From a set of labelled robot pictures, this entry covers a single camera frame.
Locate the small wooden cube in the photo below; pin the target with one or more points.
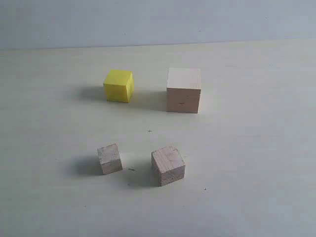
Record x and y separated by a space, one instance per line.
109 159

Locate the medium wooden cube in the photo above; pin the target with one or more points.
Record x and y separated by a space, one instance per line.
168 165

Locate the yellow cube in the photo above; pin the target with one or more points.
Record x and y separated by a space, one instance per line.
119 86

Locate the large light wooden cube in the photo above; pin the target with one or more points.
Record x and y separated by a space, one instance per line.
183 90

